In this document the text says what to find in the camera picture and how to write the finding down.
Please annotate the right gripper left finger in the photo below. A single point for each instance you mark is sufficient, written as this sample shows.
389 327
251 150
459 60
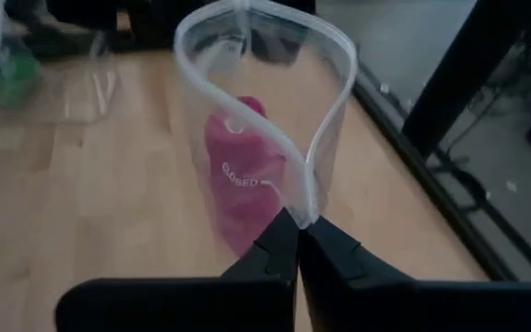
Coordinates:
274 258

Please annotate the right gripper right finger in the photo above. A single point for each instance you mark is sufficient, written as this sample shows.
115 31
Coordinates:
334 276

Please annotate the pink elastic bandage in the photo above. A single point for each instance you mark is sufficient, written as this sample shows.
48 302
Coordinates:
242 157

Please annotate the clear zip bag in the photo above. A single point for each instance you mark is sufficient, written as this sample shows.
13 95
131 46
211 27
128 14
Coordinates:
265 78

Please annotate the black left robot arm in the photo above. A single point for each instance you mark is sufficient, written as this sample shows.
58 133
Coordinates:
81 16

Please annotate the bagged green bandage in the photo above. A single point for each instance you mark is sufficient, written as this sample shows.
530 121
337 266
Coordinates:
16 83

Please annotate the clear plastic bin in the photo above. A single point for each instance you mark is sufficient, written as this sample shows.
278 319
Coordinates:
86 83

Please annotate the black tower fan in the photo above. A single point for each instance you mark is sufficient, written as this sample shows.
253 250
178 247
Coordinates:
468 69

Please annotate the black aluminium table frame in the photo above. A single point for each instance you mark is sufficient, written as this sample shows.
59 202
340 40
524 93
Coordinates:
431 184

